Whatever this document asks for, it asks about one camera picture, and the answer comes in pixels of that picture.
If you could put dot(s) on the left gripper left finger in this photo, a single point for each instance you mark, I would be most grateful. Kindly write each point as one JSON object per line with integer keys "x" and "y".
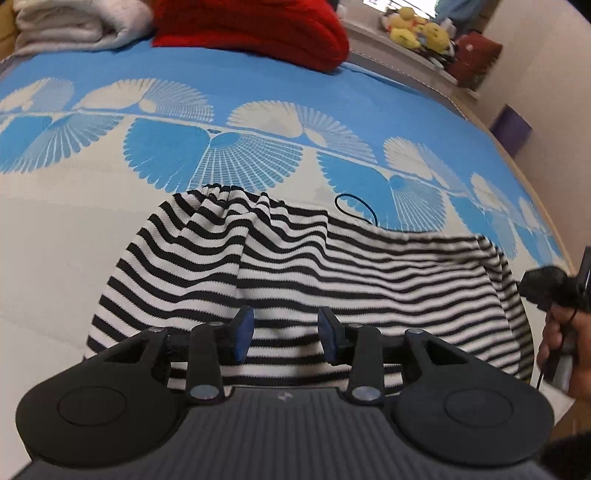
{"x": 212, "y": 346}

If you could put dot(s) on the purple box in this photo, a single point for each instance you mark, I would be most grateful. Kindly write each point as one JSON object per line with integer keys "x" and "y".
{"x": 511, "y": 130}

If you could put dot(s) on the blue curtain right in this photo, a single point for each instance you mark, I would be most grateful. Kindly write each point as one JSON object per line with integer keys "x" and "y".
{"x": 458, "y": 11}

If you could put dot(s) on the striped white hooded garment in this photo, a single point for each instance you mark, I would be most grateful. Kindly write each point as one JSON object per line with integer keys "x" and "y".
{"x": 204, "y": 254}

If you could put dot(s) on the blue white patterned bedsheet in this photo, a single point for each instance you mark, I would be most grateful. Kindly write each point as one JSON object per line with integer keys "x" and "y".
{"x": 93, "y": 143}

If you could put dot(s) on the yellow plush toys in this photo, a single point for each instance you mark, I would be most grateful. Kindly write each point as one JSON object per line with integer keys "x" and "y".
{"x": 417, "y": 33}

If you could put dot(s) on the beige folded blanket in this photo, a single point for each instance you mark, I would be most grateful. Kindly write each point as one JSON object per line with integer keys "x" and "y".
{"x": 79, "y": 25}

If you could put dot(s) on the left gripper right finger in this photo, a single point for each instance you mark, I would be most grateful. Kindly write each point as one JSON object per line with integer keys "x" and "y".
{"x": 359, "y": 347}

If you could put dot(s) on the red folded blanket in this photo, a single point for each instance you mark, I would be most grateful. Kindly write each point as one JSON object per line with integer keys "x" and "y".
{"x": 304, "y": 33}

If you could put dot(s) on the person right hand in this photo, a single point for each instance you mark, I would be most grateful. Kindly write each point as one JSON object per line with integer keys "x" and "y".
{"x": 560, "y": 322}

